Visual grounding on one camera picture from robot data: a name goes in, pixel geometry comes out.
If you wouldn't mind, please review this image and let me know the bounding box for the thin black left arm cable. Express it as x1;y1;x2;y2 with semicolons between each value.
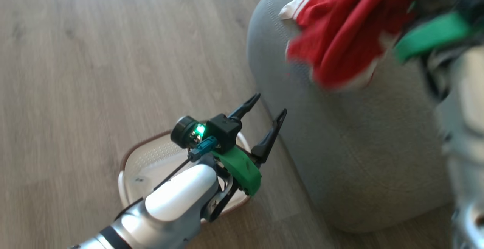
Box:
113;157;191;221

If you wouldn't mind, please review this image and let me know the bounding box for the red garment with white trim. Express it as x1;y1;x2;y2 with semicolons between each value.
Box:
279;0;447;90

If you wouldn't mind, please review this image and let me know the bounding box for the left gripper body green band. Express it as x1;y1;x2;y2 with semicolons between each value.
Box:
206;146;262;221

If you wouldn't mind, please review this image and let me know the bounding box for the grey fabric sofa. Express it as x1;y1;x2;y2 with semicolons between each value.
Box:
247;0;460;234

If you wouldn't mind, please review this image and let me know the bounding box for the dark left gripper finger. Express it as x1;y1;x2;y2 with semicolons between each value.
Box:
251;108;288;165
227;93;262;123

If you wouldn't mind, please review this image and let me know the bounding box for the teal cable connector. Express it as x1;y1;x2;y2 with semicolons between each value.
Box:
188;136;219;162

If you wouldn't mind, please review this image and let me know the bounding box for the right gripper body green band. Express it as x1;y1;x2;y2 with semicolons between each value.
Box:
393;0;484;63

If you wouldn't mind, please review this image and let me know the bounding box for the beige plastic laundry basket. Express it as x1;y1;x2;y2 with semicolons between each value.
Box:
118;129;252;225

